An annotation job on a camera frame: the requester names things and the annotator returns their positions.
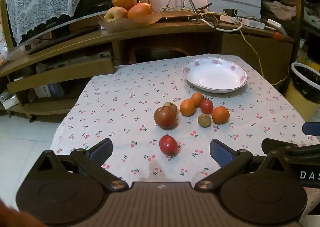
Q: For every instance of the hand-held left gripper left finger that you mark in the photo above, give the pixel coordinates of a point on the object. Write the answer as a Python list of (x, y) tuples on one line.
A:
[(101, 152)]

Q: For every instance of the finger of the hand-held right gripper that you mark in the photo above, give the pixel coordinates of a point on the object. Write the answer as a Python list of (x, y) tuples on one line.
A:
[(311, 128), (275, 144)]

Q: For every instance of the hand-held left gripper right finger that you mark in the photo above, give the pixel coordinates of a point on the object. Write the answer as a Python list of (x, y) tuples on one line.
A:
[(221, 153)]

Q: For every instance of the small brown fruit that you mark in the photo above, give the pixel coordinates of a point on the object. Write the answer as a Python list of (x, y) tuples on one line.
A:
[(204, 120), (172, 106)]

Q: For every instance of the orange tangerine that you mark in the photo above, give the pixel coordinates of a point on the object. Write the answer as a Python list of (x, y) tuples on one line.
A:
[(197, 98), (187, 107), (220, 115)]

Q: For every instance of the red tomato with stem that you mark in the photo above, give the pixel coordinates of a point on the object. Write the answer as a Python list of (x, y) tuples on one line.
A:
[(206, 106)]

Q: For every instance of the oblong red tomato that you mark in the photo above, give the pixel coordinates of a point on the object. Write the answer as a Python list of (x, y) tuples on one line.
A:
[(168, 145)]

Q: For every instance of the large dark red apple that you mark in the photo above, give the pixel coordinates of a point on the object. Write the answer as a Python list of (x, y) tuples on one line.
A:
[(165, 118)]

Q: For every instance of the white floral bowl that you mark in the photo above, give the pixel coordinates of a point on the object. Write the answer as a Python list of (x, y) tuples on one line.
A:
[(215, 79)]

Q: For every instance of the cherry print tablecloth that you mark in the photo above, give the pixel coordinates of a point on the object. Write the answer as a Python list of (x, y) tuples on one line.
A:
[(120, 116)]

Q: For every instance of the white trash bin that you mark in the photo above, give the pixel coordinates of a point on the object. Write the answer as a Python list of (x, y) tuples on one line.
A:
[(306, 79)]

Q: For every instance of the blue white box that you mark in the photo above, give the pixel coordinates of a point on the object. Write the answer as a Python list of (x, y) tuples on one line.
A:
[(50, 90)]

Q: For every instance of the small orange object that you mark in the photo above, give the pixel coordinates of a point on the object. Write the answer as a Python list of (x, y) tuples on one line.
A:
[(277, 36)]

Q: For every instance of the white adapter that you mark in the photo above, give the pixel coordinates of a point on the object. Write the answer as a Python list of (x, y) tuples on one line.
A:
[(275, 24)]

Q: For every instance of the white power strip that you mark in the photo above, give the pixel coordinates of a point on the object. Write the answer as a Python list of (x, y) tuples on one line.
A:
[(250, 23)]

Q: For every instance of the leaf shaped brown tray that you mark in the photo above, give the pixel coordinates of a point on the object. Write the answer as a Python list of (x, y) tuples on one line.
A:
[(125, 25)]

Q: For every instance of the wooden television cabinet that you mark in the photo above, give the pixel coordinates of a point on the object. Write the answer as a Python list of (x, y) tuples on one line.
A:
[(175, 29)]

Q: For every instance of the yellow red apple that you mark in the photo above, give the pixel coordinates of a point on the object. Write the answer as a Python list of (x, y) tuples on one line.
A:
[(113, 14)]

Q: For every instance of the black plug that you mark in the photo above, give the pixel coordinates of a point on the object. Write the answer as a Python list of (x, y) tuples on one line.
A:
[(228, 11)]

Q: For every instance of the black flat set-top box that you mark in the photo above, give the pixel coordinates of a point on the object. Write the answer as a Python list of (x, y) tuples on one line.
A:
[(175, 18)]

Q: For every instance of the large orange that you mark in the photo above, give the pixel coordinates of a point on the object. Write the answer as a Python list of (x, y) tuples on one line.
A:
[(140, 11), (124, 0)]

